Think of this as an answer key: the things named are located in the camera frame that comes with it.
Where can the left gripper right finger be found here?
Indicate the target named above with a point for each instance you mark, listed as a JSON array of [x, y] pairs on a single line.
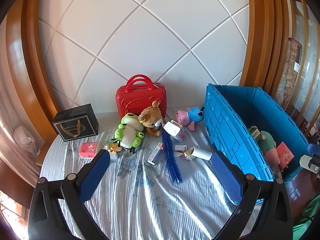
[[274, 220]]

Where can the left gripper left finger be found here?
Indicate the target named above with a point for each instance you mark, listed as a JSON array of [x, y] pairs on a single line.
[[46, 220]]

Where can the pink pig plush teal dress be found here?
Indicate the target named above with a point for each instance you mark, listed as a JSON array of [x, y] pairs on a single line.
[[268, 148]]

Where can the green medicine box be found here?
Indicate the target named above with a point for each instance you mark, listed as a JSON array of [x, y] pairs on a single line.
[[254, 131]]

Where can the pink tissue pack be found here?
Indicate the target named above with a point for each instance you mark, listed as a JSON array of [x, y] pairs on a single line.
[[88, 150]]

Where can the white plastic bag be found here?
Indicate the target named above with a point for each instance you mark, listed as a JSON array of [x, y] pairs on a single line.
[[25, 140]]

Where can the small white grey box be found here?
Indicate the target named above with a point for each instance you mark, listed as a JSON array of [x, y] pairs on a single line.
[[113, 155]]

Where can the white paper tube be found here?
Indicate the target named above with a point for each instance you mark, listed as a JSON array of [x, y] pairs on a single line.
[[202, 154]]

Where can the black gift box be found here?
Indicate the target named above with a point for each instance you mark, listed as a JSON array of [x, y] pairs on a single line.
[[76, 123]]

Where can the bed sheet striped blue white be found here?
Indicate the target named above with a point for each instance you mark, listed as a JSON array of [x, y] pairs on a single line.
[[136, 200]]

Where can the yellow foil sachet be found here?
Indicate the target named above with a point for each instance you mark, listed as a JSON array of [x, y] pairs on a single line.
[[189, 153]]

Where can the red white small box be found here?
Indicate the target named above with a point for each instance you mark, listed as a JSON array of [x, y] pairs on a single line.
[[179, 155]]

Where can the green frog plush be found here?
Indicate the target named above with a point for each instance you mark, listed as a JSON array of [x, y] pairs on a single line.
[[129, 133]]

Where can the blue bottle brush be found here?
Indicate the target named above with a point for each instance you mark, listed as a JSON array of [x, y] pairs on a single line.
[[169, 157]]

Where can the small white medicine box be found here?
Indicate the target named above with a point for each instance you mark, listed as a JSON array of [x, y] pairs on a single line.
[[180, 148]]

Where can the long white blue medicine box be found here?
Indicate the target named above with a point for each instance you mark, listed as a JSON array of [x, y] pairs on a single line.
[[152, 159]]

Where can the pink pig plush blue shirt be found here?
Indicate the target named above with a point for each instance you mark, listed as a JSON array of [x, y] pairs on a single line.
[[190, 117]]

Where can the pink white tissue box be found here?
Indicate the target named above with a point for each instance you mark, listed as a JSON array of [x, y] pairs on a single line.
[[175, 130]]

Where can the brown teddy bear plush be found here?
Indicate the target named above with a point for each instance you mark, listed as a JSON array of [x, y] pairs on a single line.
[[151, 119]]

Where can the red hard-shell case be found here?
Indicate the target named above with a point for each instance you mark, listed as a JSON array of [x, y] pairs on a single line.
[[139, 93]]

